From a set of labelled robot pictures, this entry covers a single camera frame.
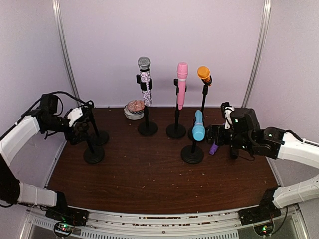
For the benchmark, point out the blue microphone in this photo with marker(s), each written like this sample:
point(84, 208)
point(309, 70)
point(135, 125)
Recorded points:
point(198, 130)

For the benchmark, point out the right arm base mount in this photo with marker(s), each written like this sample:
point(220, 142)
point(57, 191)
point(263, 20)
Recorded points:
point(261, 218)

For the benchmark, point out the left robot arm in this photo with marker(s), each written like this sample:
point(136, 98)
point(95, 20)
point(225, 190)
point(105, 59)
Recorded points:
point(41, 117)

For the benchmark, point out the pink microphone's black stand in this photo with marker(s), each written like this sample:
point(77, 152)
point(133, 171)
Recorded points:
point(176, 130)

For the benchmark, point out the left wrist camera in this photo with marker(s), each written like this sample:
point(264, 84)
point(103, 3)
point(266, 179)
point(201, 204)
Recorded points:
point(74, 115)

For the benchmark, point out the blue microphone's black stand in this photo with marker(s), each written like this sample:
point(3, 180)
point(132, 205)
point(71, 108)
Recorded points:
point(192, 154)

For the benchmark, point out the front aluminium rail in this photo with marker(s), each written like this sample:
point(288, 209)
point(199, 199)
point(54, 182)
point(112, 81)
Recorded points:
point(224, 224)

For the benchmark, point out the orange microphone's black stand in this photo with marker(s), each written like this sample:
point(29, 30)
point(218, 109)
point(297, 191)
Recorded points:
point(204, 93)

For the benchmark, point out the aluminium frame post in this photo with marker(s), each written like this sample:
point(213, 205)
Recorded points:
point(264, 27)
point(63, 44)

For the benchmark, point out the pink microphone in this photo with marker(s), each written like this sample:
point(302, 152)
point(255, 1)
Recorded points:
point(182, 73)

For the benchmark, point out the purple microphone's black stand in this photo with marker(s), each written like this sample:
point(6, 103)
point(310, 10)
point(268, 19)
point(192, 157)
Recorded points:
point(99, 132)

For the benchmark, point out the orange microphone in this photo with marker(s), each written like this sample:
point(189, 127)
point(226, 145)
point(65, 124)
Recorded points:
point(205, 75)

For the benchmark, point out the rhinestone microphone's black stand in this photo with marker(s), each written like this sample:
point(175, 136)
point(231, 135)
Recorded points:
point(147, 128)

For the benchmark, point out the purple microphone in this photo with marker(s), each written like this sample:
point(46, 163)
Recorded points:
point(214, 148)

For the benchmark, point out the right aluminium frame post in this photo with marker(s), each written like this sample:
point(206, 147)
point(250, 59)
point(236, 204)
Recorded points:
point(264, 27)

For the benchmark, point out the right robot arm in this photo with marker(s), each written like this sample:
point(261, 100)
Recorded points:
point(241, 131)

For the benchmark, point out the left aluminium frame post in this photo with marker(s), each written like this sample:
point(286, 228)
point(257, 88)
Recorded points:
point(63, 44)

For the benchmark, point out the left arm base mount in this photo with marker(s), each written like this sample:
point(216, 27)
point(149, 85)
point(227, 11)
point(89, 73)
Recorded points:
point(66, 223)

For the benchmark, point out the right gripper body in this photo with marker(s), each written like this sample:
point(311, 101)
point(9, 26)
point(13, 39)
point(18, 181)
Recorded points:
point(221, 140)

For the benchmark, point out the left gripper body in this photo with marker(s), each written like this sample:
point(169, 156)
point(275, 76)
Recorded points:
point(69, 136)

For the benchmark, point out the silver rhinestone microphone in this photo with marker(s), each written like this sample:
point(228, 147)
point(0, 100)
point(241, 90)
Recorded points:
point(144, 80)

